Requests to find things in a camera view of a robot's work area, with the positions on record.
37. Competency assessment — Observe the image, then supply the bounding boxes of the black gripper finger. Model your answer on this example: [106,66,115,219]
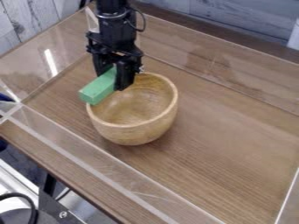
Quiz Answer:
[91,53,114,76]
[114,59,139,91]

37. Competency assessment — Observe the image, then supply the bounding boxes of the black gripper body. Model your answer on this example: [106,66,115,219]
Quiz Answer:
[86,11,143,66]

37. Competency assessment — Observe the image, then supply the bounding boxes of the green rectangular block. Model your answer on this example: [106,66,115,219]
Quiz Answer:
[78,67,117,105]

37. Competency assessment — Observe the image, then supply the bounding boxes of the brown wooden bowl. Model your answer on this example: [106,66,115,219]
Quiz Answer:
[85,73,178,146]

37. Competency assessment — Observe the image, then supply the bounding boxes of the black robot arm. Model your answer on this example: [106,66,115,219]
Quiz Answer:
[86,0,145,91]

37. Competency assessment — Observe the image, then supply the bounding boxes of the blue object at left edge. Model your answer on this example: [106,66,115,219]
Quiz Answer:
[0,92,15,152]

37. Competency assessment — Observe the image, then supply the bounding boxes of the black table leg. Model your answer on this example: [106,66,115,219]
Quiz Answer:
[42,174,57,196]

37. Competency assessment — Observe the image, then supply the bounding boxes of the clear acrylic corner bracket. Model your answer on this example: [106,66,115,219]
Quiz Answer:
[85,7,98,33]

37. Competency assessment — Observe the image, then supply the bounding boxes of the clear acrylic barrier wall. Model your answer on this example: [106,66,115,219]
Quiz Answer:
[0,13,299,224]

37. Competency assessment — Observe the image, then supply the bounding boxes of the black metal bracket with screw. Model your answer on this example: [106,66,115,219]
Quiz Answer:
[35,191,86,224]

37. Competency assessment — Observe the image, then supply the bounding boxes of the black cable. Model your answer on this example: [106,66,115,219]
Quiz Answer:
[0,192,39,224]

